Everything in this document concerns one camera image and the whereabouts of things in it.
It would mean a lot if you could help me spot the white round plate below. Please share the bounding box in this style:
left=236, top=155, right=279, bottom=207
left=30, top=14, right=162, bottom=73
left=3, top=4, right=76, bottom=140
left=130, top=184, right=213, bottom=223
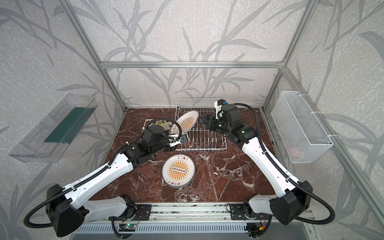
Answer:
left=176, top=111, right=199, bottom=134
left=161, top=154, right=197, bottom=189

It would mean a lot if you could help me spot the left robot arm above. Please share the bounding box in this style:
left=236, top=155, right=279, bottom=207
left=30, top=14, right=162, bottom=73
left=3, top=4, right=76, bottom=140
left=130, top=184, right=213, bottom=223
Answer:
left=46, top=125, right=185, bottom=237

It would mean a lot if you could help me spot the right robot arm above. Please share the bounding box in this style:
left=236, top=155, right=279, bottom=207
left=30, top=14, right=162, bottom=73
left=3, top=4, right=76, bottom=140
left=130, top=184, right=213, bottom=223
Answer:
left=198, top=104, right=313, bottom=225

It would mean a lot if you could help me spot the pink object in basket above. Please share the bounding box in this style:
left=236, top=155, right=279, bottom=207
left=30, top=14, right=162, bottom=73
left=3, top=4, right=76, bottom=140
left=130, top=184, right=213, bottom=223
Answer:
left=289, top=148, right=302, bottom=159

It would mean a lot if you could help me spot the green circuit board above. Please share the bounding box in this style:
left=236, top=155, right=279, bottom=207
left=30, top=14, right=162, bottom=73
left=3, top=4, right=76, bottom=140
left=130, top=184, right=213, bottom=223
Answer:
left=119, top=222, right=138, bottom=232

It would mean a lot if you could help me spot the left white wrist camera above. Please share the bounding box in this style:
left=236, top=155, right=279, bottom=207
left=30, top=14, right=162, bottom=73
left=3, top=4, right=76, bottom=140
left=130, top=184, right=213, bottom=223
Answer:
left=168, top=135, right=186, bottom=147

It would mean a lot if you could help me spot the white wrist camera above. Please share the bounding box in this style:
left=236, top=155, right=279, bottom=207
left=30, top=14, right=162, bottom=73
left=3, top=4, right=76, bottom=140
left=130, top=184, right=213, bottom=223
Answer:
left=214, top=99, right=227, bottom=119
left=168, top=135, right=186, bottom=147

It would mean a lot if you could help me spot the white wire dish rack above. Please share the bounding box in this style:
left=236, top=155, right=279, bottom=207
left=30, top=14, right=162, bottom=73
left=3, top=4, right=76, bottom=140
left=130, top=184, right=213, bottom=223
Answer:
left=175, top=98, right=227, bottom=152

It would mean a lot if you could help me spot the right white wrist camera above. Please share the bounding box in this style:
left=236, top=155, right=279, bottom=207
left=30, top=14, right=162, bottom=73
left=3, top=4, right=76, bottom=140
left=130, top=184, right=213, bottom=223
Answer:
left=214, top=99, right=227, bottom=119

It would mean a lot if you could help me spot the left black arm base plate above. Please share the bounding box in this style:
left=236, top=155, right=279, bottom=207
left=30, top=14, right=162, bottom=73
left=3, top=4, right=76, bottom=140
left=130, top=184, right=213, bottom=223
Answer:
left=120, top=204, right=152, bottom=221

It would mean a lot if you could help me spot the white mesh wall basket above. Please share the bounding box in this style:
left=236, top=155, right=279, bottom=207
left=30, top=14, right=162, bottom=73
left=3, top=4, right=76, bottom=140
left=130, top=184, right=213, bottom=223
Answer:
left=271, top=91, right=334, bottom=164

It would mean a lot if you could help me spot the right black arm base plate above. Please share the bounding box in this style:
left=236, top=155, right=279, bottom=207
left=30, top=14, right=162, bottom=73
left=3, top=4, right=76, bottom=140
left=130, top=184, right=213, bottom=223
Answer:
left=226, top=204, right=269, bottom=221

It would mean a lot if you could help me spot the aluminium mounting rail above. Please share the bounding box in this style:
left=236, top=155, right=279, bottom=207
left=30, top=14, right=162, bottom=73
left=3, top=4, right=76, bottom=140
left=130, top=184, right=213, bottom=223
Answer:
left=61, top=201, right=316, bottom=224

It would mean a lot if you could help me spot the clear plastic wall bin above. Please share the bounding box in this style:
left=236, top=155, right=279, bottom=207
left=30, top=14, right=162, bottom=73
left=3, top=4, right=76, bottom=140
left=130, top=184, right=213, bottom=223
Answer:
left=9, top=94, right=98, bottom=163

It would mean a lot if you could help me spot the right black corrugated cable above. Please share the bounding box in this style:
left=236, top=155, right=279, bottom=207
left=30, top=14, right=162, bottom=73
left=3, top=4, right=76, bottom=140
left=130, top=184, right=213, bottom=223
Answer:
left=233, top=102, right=336, bottom=225

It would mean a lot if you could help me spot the black corrugated cable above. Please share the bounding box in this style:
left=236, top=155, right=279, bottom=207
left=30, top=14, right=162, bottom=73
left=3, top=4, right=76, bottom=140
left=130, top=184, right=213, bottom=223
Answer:
left=233, top=102, right=336, bottom=225
left=23, top=117, right=183, bottom=229

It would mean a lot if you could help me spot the left black corrugated cable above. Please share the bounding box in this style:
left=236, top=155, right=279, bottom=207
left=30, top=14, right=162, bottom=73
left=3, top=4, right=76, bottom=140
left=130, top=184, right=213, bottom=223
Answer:
left=23, top=117, right=183, bottom=229

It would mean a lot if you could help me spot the aluminium frame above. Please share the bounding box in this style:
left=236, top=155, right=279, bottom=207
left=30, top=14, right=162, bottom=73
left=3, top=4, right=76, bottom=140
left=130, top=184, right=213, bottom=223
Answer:
left=59, top=1, right=384, bottom=224

